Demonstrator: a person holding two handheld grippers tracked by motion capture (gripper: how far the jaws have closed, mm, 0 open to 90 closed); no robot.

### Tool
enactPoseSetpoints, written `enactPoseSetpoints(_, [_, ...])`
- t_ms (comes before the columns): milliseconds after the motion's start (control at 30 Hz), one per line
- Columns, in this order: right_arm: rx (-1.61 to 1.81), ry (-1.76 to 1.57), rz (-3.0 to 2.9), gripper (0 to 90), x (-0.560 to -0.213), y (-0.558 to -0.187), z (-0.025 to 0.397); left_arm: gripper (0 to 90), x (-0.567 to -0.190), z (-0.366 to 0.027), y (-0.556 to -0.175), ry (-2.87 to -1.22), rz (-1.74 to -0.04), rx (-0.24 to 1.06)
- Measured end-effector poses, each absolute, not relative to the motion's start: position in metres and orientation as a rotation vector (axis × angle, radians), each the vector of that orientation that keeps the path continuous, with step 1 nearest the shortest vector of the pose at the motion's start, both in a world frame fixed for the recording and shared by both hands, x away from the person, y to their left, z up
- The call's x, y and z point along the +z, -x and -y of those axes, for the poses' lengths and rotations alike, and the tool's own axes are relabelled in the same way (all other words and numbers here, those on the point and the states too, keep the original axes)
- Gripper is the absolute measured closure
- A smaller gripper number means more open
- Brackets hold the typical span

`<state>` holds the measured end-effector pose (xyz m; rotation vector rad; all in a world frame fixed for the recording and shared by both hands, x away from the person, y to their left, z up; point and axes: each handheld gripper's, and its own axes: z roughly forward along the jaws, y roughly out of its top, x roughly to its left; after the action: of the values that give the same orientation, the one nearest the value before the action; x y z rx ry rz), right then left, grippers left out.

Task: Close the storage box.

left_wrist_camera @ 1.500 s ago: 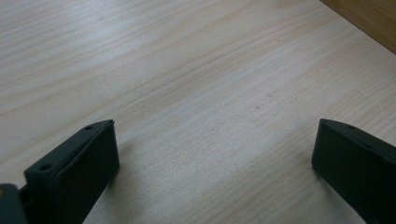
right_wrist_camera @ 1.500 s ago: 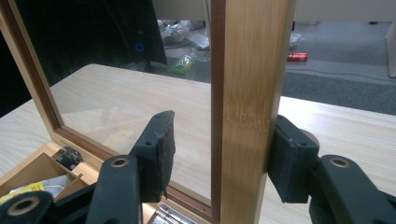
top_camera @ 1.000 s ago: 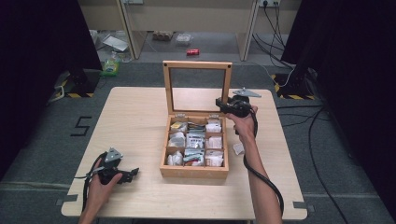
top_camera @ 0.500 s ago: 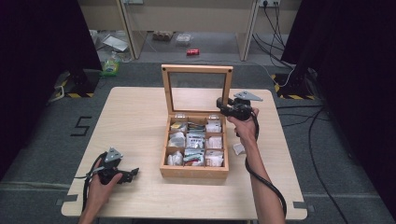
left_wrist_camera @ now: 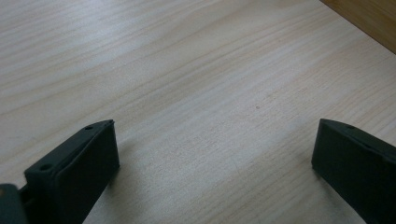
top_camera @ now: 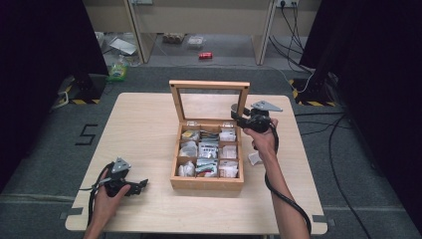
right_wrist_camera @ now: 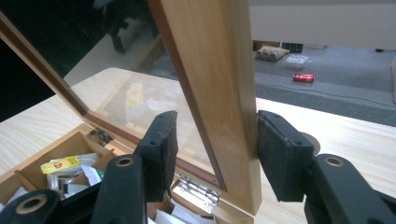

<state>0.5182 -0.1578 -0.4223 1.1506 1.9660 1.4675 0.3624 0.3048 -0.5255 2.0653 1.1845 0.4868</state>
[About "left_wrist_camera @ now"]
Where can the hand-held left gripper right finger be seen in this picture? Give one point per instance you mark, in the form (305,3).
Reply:
(358,165)

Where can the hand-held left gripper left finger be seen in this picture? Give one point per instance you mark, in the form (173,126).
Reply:
(77,168)

